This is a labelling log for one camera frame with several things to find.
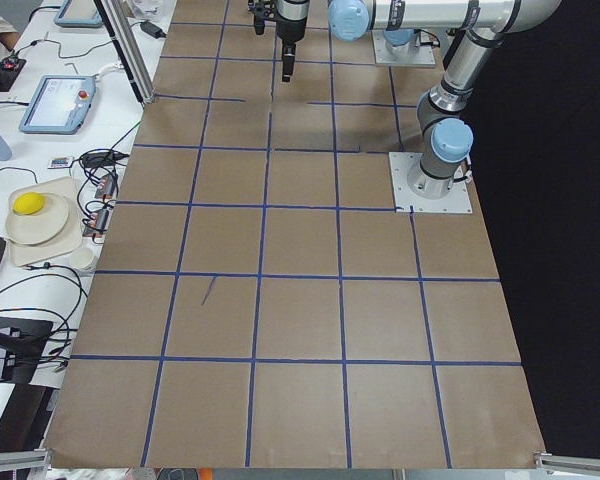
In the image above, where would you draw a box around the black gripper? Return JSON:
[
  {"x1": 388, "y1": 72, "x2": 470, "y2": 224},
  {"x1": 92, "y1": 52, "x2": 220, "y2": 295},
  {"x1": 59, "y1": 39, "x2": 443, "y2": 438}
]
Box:
[{"x1": 275, "y1": 15, "x2": 306, "y2": 83}]

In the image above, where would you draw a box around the black power adapter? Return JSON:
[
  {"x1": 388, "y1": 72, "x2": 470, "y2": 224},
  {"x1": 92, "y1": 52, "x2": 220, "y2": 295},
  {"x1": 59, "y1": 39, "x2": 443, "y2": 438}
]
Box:
[{"x1": 140, "y1": 20, "x2": 166, "y2": 39}]

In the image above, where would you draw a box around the blue teach pendant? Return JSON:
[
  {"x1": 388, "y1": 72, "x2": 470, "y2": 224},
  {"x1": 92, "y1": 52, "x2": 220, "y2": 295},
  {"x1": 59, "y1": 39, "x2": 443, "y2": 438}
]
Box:
[
  {"x1": 19, "y1": 75, "x2": 96, "y2": 135},
  {"x1": 54, "y1": 0, "x2": 103, "y2": 28}
]

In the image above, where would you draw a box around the white paper cup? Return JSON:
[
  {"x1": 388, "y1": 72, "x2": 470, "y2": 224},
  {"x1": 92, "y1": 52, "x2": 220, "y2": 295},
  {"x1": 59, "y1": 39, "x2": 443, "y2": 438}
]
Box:
[{"x1": 68, "y1": 247, "x2": 98, "y2": 275}]

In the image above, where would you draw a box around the beige plate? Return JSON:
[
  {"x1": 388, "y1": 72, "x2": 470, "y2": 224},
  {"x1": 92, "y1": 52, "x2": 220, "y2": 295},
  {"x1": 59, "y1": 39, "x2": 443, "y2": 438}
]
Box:
[{"x1": 5, "y1": 193, "x2": 70, "y2": 245}]

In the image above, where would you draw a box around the yellow lemon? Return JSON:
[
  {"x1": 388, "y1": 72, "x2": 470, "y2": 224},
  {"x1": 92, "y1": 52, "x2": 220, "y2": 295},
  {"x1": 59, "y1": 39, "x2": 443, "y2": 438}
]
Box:
[{"x1": 12, "y1": 192, "x2": 46, "y2": 216}]

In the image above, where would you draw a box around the beige tray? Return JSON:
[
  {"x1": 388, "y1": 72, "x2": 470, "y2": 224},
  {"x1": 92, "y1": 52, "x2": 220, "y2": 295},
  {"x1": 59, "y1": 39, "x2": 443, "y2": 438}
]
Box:
[{"x1": 5, "y1": 177, "x2": 83, "y2": 267}]

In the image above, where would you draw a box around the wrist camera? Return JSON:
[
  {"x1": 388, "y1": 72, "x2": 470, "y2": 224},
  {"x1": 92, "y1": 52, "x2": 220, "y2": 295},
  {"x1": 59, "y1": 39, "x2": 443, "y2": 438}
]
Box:
[{"x1": 247, "y1": 0, "x2": 276, "y2": 35}]

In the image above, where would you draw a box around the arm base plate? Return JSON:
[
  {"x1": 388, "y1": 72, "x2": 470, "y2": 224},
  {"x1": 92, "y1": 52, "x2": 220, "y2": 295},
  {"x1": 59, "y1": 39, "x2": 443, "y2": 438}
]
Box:
[
  {"x1": 389, "y1": 152, "x2": 473, "y2": 214},
  {"x1": 372, "y1": 31, "x2": 436, "y2": 68}
]

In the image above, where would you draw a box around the aluminium frame post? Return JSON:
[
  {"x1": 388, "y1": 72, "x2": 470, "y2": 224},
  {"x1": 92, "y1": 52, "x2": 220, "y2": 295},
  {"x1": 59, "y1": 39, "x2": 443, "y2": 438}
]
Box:
[{"x1": 94, "y1": 0, "x2": 155, "y2": 105}]

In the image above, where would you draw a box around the black camera stand base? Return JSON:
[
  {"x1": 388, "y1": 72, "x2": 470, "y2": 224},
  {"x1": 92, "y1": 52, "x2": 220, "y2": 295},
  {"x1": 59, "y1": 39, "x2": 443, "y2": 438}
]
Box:
[{"x1": 0, "y1": 316, "x2": 53, "y2": 384}]

